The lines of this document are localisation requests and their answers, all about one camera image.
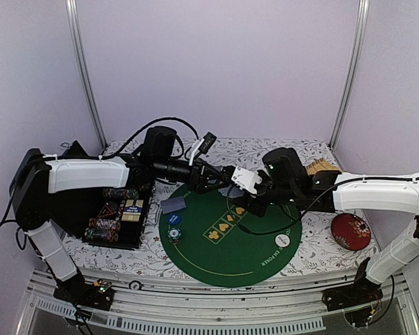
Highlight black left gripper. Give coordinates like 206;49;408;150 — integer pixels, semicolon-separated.
155;157;230;195

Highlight white dealer button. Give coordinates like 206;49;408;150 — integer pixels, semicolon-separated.
274;234;291;248

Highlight blue small blind button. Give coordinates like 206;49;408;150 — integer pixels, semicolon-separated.
167;214;182;226

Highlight blue playing card deck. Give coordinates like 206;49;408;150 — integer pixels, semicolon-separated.
218;186;244;199

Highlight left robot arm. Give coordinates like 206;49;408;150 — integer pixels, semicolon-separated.
8;126;235;303

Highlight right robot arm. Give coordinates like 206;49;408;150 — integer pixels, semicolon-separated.
231;148;419;304

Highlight boxed texas holdem cards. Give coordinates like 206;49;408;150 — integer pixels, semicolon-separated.
121;199;144;223

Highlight round green poker mat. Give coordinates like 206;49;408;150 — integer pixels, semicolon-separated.
159;185;302;288

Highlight far chip row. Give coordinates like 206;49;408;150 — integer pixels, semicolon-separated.
102;188;139;200

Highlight chip row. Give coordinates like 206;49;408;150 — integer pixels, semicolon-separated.
89;218;121;232
84;228;119;243
102;188;139;200

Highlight floral white tablecloth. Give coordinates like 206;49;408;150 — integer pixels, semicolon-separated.
63;139;379;280

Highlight red floral round pouch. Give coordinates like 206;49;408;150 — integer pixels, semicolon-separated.
330;213;372;251

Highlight black poker chip case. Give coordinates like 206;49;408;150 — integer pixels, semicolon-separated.
40;140;157;250

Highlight upper near chip row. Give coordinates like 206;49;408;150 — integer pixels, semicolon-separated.
89;218;121;232

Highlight lower near chip row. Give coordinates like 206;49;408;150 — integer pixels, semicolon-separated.
84;228;119;243

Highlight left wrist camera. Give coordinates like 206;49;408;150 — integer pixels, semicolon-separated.
188;132;217;166

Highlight chrome case handle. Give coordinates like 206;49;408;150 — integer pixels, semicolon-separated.
149;202;161;226

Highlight front aluminium rail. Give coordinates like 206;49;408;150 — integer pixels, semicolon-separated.
16;269;419;334

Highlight fallen chip on rail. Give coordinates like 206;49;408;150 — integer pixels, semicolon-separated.
128;281;142;290

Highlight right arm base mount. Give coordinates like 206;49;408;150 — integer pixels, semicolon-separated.
322;258;383;328

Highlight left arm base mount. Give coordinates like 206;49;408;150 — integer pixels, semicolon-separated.
54;270;115;311

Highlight left aluminium frame post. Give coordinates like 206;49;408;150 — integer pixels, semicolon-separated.
65;0;108;149

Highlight aluminium frame post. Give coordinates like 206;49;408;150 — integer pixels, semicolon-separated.
329;0;369;151
65;0;108;149

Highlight right aluminium frame post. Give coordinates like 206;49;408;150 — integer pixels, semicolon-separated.
329;0;369;151

